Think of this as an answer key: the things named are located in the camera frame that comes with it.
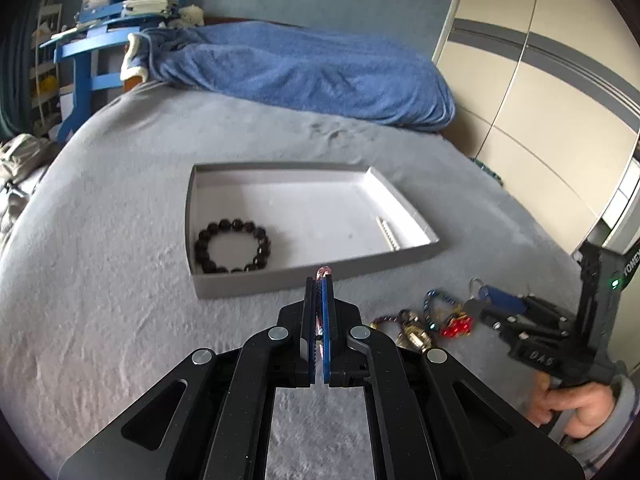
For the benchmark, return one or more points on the person's right hand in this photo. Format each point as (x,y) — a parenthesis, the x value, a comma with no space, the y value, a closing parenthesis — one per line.
(575,410)

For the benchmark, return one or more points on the white shelf rack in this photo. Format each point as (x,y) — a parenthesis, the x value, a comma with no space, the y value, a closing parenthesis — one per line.
(45,60)

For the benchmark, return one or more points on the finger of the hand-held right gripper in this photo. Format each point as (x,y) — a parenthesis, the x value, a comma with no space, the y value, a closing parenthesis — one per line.
(500,327)
(502,299)

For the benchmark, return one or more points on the blue wooden desk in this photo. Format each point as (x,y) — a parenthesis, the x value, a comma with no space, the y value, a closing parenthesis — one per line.
(82,80)

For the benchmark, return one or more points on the beige bag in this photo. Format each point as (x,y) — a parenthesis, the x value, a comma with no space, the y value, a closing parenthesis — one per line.
(22,157)

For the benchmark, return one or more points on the blue blanket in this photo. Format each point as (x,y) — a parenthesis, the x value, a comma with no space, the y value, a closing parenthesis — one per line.
(300,75)

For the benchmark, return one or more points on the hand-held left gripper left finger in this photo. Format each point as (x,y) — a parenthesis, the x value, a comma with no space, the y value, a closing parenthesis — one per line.
(311,310)

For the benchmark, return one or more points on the teal curtain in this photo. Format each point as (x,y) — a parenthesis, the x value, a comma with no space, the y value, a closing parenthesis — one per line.
(12,85)

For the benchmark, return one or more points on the white stuffed toy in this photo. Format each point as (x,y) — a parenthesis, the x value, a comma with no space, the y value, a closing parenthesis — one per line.
(189,16)

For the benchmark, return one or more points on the stack of papers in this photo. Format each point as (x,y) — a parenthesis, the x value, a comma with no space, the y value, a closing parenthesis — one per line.
(145,2)

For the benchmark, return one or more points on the person's right forearm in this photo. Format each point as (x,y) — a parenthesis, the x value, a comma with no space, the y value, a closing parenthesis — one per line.
(617,425)

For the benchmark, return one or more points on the grey cardboard tray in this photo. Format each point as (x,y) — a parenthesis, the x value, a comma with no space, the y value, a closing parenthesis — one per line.
(300,220)

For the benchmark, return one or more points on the beige wardrobe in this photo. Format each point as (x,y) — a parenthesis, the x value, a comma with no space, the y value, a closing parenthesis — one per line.
(540,85)

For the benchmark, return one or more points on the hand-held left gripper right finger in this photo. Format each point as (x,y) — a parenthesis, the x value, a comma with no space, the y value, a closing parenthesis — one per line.
(327,310)

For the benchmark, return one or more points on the teal beaded strand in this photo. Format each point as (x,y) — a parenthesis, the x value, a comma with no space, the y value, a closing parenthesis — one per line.
(489,172)

